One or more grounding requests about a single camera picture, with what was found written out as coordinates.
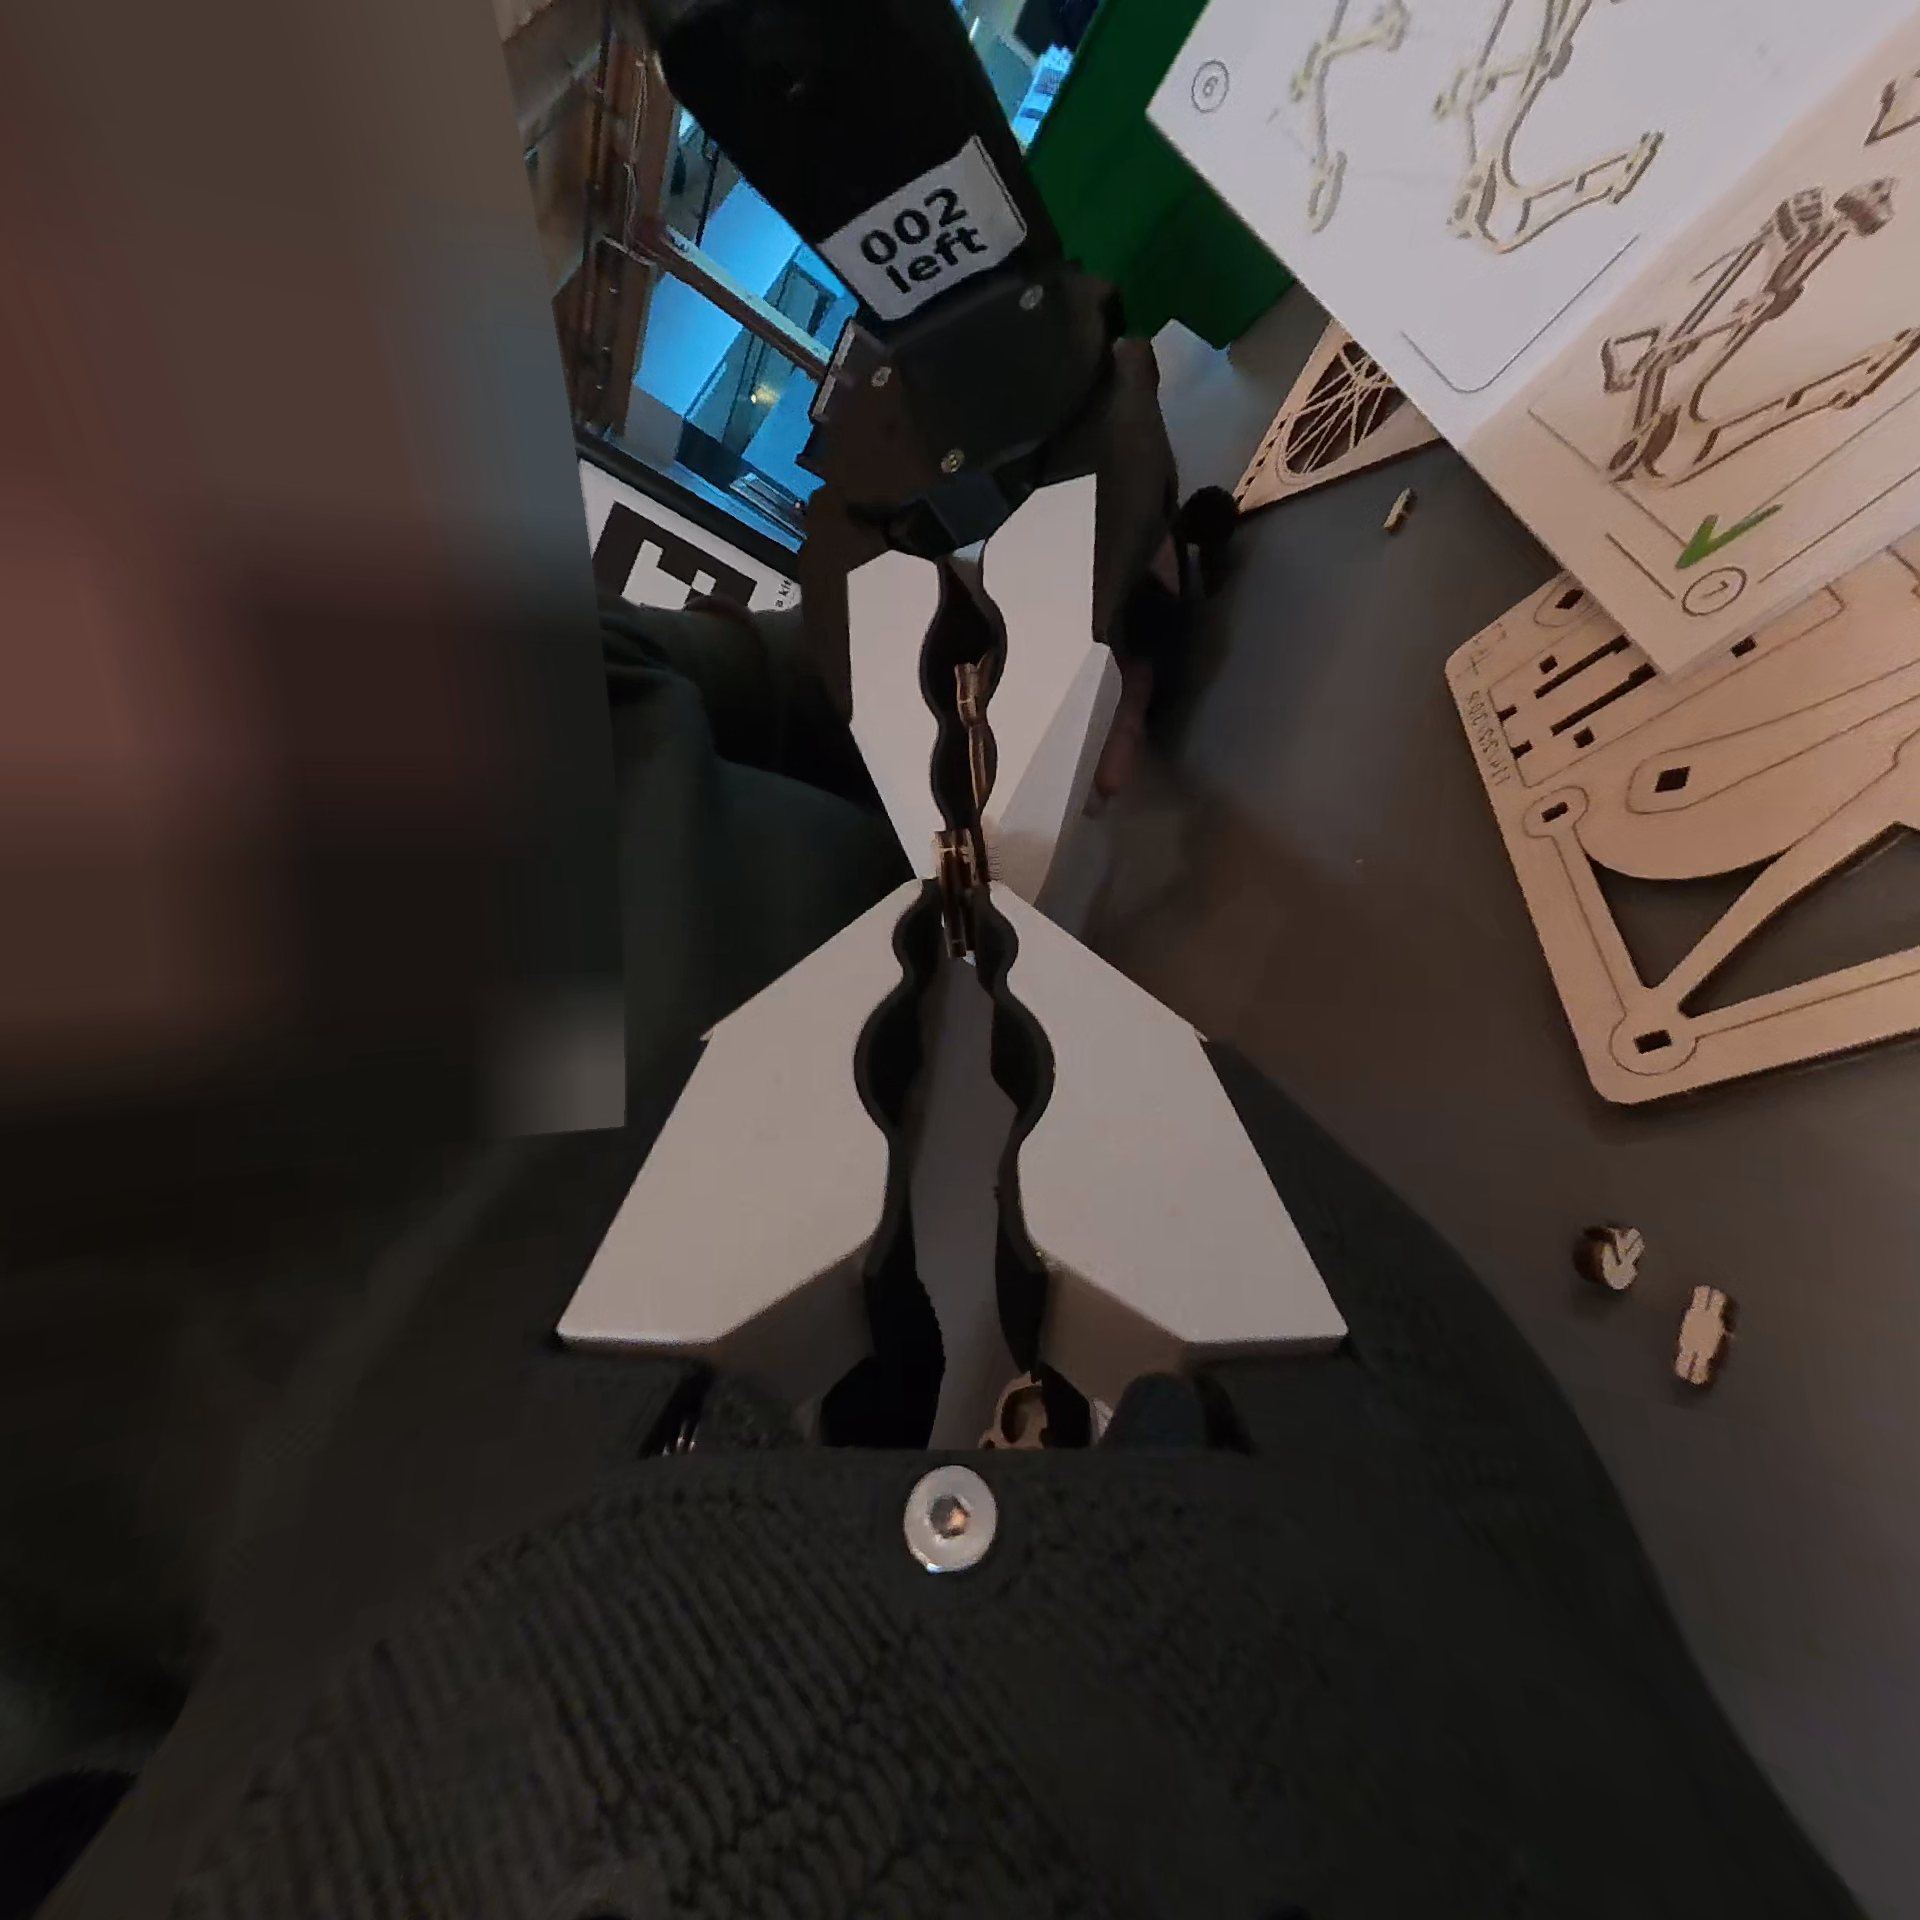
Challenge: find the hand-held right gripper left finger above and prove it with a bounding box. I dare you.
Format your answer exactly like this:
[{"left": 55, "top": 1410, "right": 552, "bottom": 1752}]
[{"left": 554, "top": 882, "right": 950, "bottom": 1416}]

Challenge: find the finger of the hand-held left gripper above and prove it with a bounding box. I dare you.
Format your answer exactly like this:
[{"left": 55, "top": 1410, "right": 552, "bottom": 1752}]
[
  {"left": 803, "top": 532, "right": 961, "bottom": 887},
  {"left": 959, "top": 475, "right": 1130, "bottom": 920}
]

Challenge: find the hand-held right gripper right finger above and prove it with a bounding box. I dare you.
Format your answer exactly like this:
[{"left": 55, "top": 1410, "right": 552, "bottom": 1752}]
[{"left": 959, "top": 882, "right": 1350, "bottom": 1419}]

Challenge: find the thin wooden model part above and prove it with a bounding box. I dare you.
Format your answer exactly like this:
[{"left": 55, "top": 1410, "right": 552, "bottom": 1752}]
[{"left": 948, "top": 659, "right": 996, "bottom": 821}]

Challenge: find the wooden model parts sheet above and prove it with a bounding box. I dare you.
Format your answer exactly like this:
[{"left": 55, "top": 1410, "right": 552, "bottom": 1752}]
[
  {"left": 1444, "top": 566, "right": 1920, "bottom": 1110},
  {"left": 1235, "top": 317, "right": 1446, "bottom": 515}
]

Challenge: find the glass window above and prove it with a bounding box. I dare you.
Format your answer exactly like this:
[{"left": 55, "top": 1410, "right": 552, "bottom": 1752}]
[{"left": 523, "top": 0, "right": 846, "bottom": 511}]

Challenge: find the black white marker board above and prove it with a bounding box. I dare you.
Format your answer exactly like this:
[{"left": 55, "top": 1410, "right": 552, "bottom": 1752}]
[{"left": 582, "top": 456, "right": 803, "bottom": 619}]

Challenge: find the green box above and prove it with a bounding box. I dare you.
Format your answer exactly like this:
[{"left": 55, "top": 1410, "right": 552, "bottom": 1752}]
[{"left": 1031, "top": 0, "right": 1296, "bottom": 349}]

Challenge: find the instruction sheet with green tick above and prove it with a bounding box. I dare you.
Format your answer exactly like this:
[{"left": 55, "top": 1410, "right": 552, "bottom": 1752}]
[{"left": 1451, "top": 0, "right": 1920, "bottom": 680}]

